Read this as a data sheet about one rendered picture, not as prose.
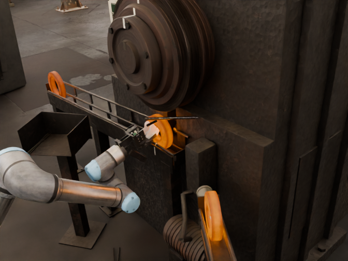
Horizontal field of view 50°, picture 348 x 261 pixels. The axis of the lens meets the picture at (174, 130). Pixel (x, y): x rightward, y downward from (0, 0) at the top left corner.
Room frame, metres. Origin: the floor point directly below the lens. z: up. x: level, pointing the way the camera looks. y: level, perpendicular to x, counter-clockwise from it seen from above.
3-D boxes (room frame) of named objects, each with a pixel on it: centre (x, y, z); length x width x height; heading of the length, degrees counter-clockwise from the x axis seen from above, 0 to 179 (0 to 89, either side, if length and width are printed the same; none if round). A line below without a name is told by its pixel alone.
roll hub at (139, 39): (1.31, 0.13, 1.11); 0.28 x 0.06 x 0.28; 38
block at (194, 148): (1.19, -0.10, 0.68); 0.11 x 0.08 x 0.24; 128
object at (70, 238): (1.59, 0.57, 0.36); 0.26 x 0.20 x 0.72; 73
